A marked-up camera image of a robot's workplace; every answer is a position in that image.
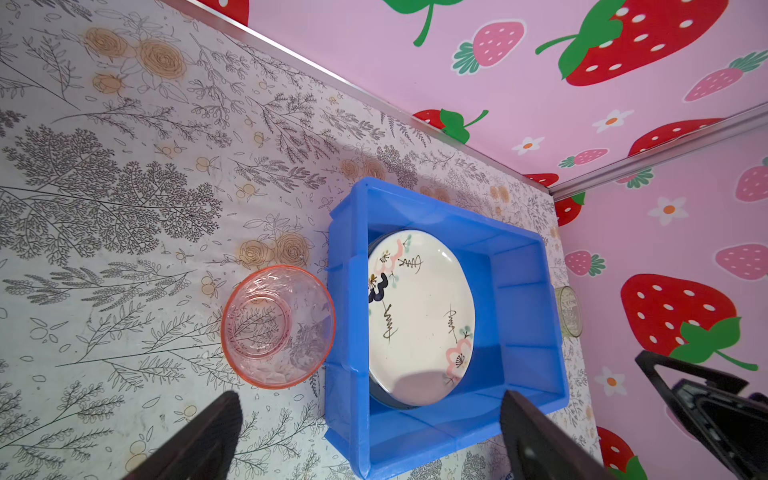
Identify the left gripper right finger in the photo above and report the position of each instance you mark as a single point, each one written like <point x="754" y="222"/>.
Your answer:
<point x="539" y="449"/>

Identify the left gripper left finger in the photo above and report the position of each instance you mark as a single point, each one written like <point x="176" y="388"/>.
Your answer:
<point x="203" y="449"/>

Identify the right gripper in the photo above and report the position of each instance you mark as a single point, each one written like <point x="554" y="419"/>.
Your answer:
<point x="732" y="427"/>

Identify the cream blossom pattern plate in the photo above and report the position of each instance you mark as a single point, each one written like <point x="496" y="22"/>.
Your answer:
<point x="439" y="321"/>

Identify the green flower pattern plate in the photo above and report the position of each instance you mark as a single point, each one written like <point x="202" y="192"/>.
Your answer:
<point x="389" y="361"/>

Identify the blue plastic bin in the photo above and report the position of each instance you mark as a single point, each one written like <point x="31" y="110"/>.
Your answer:
<point x="517" y="342"/>

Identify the green glass cup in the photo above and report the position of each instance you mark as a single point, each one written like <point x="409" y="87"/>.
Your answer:
<point x="569" y="312"/>

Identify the pink glass cup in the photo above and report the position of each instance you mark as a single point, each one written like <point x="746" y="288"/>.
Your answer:
<point x="278" y="327"/>

